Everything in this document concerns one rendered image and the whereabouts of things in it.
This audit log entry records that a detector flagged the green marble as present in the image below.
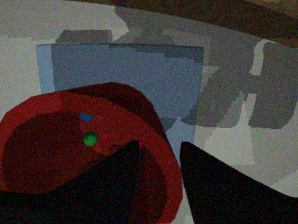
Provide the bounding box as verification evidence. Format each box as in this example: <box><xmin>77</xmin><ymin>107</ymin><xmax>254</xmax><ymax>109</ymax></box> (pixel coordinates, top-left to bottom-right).
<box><xmin>82</xmin><ymin>132</ymin><xmax>98</xmax><ymax>147</ymax></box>

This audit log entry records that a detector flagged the tan wooden plank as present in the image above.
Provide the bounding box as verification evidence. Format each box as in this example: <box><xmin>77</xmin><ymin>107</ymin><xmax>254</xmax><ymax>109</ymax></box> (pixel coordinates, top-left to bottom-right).
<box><xmin>76</xmin><ymin>0</ymin><xmax>298</xmax><ymax>48</ymax></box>

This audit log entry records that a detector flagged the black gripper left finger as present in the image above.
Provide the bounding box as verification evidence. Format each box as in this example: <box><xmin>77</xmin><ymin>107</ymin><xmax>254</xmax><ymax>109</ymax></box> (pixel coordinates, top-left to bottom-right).
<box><xmin>0</xmin><ymin>140</ymin><xmax>140</xmax><ymax>224</ymax></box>

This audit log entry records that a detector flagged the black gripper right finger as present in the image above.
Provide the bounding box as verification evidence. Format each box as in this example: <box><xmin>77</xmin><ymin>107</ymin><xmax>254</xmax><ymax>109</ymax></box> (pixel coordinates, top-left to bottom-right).
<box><xmin>180</xmin><ymin>141</ymin><xmax>298</xmax><ymax>224</ymax></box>

